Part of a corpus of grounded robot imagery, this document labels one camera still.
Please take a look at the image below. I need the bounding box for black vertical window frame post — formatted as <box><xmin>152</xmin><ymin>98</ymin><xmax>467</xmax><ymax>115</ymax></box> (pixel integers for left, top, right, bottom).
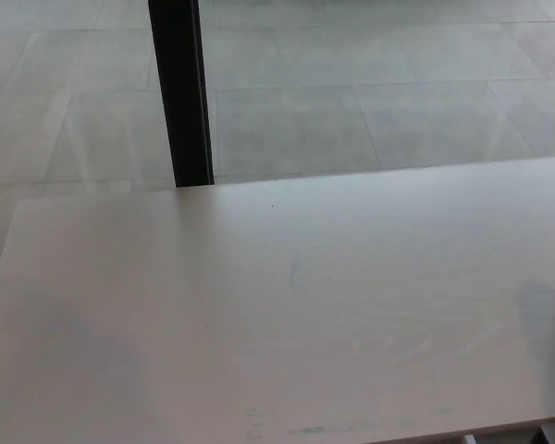
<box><xmin>148</xmin><ymin>0</ymin><xmax>216</xmax><ymax>189</ymax></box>

